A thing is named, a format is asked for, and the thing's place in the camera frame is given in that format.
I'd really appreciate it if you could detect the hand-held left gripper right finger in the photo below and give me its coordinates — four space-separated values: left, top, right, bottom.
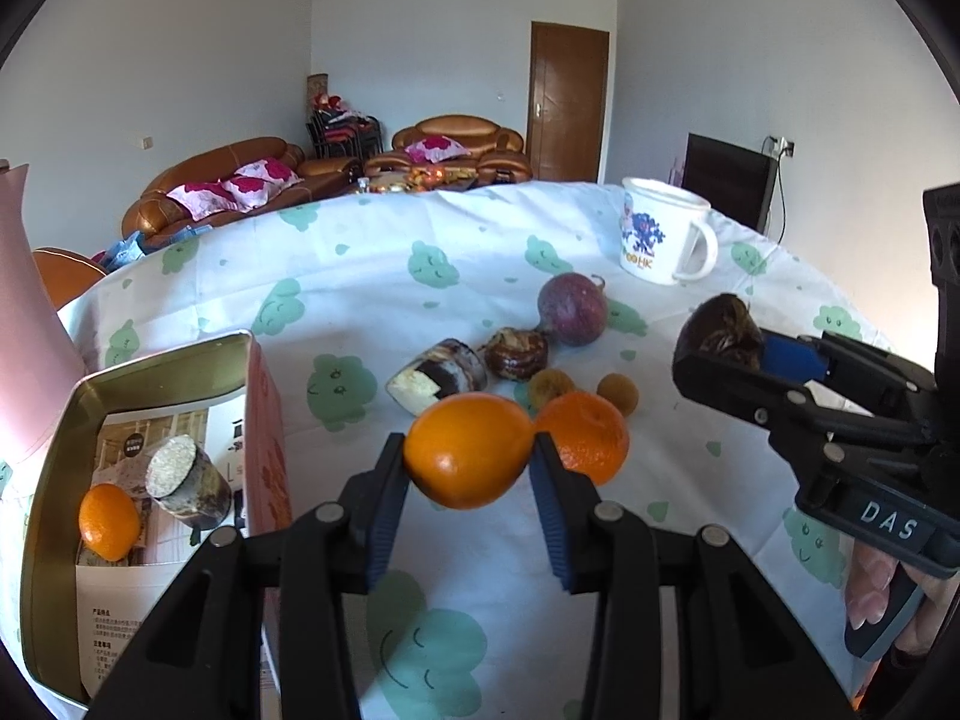
529 431 856 720

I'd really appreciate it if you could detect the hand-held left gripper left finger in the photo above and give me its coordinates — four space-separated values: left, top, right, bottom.
90 431 413 720

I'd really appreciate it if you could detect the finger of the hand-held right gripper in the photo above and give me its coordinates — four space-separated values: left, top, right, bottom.
761 330 940 422
671 328 931 467

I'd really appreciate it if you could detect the small yellow-brown fruit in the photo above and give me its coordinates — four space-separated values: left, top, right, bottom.
596 373 640 417
526 367 577 413

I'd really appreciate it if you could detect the pink metal tin box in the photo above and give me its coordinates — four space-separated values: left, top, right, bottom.
19 331 293 710

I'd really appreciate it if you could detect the person's right hand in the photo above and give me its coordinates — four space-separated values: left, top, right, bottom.
844 540 908 631

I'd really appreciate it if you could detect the white printed mug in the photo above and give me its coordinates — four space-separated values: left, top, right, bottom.
619 177 719 286

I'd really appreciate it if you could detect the purple passion fruit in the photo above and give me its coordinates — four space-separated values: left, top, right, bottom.
537 272 610 347

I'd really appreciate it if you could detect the black television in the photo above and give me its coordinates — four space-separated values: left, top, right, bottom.
681 133 777 235

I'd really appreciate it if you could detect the white cloud-print tablecloth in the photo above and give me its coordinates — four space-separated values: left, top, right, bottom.
0 180 931 720

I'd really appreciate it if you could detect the printed paper leaflet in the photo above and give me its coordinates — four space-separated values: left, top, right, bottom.
75 397 260 698

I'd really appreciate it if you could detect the small mandarin orange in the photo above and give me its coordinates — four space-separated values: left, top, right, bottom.
79 484 142 562

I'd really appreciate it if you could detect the brown wooden door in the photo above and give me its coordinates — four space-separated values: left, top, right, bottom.
525 21 610 185

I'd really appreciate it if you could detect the cluttered coffee table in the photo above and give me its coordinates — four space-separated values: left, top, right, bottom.
356 167 481 196

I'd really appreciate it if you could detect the floral pillow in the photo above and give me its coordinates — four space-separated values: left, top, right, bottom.
405 136 470 164
166 178 241 222
225 159 301 209

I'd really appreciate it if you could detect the blue cloth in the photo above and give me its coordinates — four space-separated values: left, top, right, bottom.
97 221 203 271

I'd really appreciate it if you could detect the stack of dark chairs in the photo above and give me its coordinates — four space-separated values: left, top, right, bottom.
305 109 383 160

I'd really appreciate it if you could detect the brown leather armchair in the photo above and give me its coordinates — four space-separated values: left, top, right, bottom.
365 115 530 188

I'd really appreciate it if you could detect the brown leather sofa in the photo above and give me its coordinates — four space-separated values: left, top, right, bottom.
122 137 365 248

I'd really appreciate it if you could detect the orange leather chair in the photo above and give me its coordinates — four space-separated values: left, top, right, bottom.
31 246 110 310

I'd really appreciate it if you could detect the pink electric kettle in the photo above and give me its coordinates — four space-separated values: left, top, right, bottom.
0 161 91 500

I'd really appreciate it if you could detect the black power cable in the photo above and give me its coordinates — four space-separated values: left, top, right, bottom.
765 135 794 241

